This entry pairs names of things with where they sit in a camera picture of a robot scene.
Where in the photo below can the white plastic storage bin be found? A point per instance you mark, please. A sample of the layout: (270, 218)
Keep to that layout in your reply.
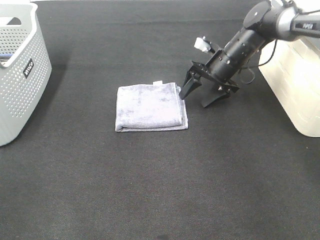
(292, 70)

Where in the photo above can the grey perforated laundry basket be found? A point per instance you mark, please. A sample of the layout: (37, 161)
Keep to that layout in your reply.
(24, 77)

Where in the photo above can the grey towel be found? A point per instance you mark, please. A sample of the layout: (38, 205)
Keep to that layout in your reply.
(150, 107)

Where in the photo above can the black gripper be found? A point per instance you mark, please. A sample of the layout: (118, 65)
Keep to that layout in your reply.
(218, 69)

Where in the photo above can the blue cloth in basket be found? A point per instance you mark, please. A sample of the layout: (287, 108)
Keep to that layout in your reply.
(5, 56)

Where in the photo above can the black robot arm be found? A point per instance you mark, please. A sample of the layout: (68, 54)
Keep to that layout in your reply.
(267, 21)

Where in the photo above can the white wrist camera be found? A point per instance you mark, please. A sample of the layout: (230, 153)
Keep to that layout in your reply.
(202, 44)

